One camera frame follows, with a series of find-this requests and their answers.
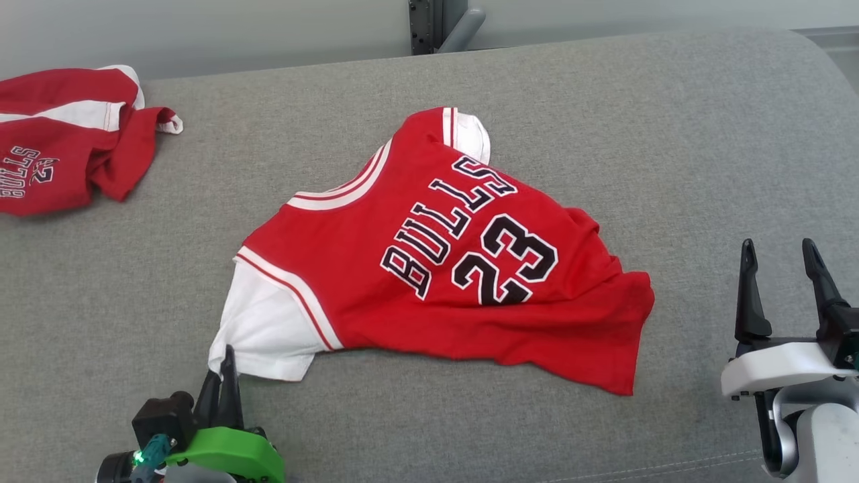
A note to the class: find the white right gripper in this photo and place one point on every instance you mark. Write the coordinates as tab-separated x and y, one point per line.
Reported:
778	365

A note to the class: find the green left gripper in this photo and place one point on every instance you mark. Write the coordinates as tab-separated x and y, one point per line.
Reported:
228	453

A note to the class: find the red Bulls jersey white sleeves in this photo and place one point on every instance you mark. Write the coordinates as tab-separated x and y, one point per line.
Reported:
376	295

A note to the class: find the red Bulls shorts white stripe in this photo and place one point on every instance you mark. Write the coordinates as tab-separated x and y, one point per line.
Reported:
60	134

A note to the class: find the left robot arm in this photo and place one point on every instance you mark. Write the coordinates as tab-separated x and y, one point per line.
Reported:
114	469

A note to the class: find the grey rounded lever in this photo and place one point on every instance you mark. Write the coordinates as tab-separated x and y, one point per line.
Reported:
463	30

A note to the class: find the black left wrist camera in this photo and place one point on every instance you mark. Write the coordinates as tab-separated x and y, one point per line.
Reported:
161	416

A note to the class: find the teal left camera connector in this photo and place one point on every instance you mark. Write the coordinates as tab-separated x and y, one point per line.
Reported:
151	457

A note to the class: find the grey metal post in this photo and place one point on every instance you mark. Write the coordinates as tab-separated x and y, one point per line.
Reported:
426	23

